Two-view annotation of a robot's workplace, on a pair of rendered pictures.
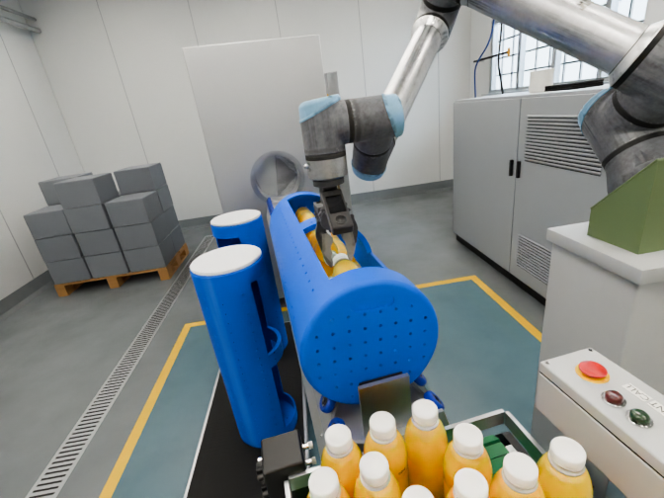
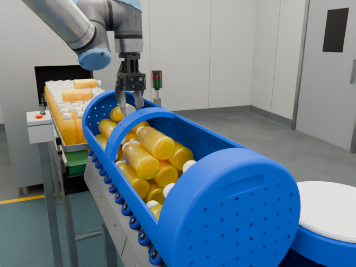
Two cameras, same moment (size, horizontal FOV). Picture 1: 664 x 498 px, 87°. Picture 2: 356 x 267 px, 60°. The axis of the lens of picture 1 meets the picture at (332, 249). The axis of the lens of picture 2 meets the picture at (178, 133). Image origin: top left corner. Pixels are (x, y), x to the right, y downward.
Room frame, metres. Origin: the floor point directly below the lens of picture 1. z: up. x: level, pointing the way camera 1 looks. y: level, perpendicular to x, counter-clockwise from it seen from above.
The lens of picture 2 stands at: (1.85, -0.14, 1.42)
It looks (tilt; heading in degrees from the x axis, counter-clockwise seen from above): 17 degrees down; 165
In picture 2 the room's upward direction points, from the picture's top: straight up
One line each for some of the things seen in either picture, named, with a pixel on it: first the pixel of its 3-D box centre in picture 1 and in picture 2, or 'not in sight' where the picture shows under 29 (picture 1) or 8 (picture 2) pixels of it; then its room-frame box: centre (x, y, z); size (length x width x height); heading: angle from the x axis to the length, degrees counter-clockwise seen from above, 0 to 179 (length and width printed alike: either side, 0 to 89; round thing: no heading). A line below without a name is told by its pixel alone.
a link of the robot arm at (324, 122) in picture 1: (323, 127); (126, 18); (0.80, -0.02, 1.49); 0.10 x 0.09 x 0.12; 94
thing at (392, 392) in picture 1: (384, 403); not in sight; (0.52, -0.06, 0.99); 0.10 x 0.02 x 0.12; 100
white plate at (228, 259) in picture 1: (226, 259); (336, 207); (1.30, 0.42, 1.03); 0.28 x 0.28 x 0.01
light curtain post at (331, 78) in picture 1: (348, 225); not in sight; (2.04, -0.12, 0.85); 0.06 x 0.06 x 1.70; 10
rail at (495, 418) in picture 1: (401, 448); (110, 142); (0.44, -0.07, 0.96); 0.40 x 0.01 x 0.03; 100
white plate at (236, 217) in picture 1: (235, 217); not in sight; (1.92, 0.51, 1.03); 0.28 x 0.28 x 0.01
